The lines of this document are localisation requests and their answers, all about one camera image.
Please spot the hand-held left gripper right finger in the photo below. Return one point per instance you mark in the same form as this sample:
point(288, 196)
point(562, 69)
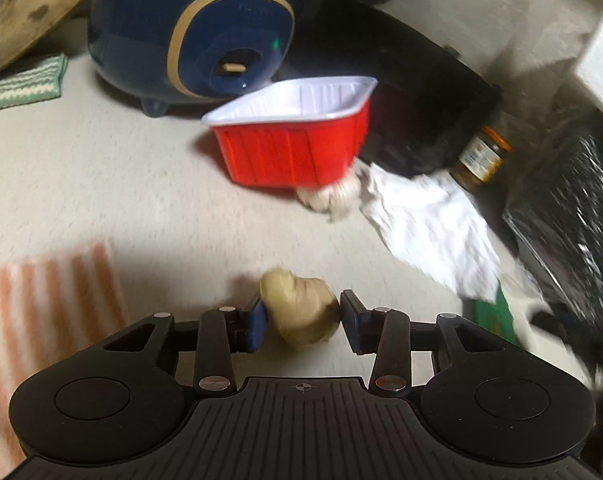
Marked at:
point(354, 322)

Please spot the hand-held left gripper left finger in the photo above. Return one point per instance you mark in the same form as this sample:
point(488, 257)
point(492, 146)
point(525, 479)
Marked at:
point(255, 325)

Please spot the piece of ginger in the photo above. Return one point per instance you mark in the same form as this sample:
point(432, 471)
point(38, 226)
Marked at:
point(301, 305)

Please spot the white garlic bulb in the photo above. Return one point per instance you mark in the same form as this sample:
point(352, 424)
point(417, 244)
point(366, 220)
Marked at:
point(331, 200)

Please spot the small green snack packet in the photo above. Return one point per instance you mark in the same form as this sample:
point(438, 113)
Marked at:
point(491, 315)

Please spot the white plastic bag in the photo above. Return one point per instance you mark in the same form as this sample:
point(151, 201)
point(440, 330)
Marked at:
point(431, 230)

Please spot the red plastic food container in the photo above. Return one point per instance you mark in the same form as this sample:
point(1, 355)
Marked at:
point(281, 150)

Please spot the glass jar with orange lid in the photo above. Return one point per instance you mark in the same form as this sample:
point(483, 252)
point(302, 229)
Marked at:
point(476, 160)

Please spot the pink striped cloth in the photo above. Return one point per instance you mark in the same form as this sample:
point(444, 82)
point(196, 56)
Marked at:
point(41, 310)

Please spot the black rice cooker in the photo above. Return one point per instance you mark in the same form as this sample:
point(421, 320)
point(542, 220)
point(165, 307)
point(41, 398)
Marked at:
point(421, 90)

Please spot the blue rice cooker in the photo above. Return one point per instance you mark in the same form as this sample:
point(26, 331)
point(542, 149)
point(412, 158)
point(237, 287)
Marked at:
point(156, 35)

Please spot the green striped cloth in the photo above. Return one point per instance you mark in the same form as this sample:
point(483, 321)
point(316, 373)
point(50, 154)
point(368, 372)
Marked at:
point(21, 85)

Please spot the round wooden cutting board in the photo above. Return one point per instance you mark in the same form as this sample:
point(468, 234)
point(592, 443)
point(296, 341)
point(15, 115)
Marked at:
point(21, 10)

